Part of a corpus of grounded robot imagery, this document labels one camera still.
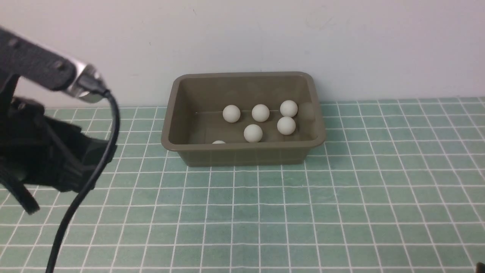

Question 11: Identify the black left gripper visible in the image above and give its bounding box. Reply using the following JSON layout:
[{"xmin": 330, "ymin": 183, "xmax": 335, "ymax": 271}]
[{"xmin": 0, "ymin": 97, "xmax": 108, "ymax": 215}]

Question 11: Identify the white ping-pong ball logo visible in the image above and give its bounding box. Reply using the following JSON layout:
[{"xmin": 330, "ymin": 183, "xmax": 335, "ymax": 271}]
[{"xmin": 223, "ymin": 104, "xmax": 241, "ymax": 123}]

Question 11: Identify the white DHS ping-pong ball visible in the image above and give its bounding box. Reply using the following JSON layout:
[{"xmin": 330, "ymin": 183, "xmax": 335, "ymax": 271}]
[{"xmin": 244, "ymin": 124, "xmax": 263, "ymax": 143}]

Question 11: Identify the brown plastic bin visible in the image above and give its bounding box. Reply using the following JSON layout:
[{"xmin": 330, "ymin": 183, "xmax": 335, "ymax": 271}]
[{"xmin": 161, "ymin": 71, "xmax": 326, "ymax": 166}]

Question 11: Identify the green checkered tablecloth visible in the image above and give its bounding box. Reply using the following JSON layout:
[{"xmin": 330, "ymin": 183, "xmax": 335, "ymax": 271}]
[{"xmin": 0, "ymin": 97, "xmax": 485, "ymax": 273}]

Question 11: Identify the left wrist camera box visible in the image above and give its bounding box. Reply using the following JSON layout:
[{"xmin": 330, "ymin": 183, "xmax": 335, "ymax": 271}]
[{"xmin": 0, "ymin": 27, "xmax": 107, "ymax": 104}]

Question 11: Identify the black camera cable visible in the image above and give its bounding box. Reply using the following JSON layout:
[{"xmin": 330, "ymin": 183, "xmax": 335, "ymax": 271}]
[{"xmin": 45, "ymin": 74, "xmax": 121, "ymax": 273}]

